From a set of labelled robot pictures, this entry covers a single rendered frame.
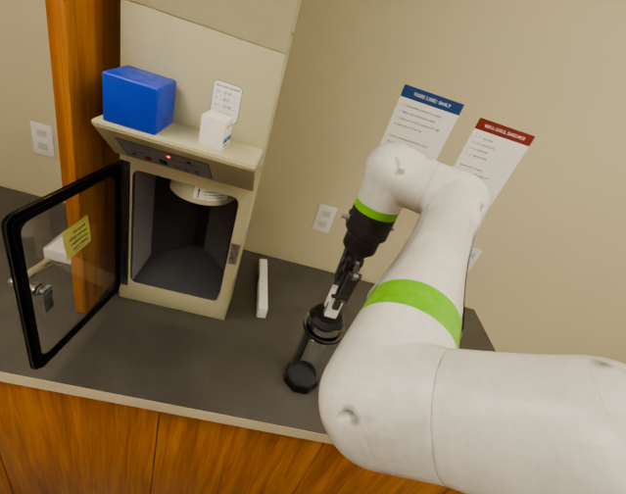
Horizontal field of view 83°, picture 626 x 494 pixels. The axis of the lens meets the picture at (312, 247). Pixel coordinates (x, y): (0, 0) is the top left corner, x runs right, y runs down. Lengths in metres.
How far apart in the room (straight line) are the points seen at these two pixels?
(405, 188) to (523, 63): 0.81
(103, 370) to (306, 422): 0.52
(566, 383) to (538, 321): 1.70
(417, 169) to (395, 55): 0.65
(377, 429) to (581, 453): 0.13
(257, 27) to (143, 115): 0.27
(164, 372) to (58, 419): 0.33
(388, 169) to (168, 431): 0.90
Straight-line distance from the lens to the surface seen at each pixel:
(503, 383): 0.30
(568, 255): 1.80
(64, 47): 0.85
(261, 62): 0.81
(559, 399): 0.30
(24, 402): 1.25
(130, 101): 0.79
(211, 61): 0.83
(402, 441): 0.32
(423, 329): 0.37
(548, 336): 2.11
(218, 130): 0.77
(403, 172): 0.65
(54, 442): 1.38
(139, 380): 1.03
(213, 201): 0.96
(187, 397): 1.00
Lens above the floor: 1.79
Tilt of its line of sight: 32 degrees down
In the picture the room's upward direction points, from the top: 20 degrees clockwise
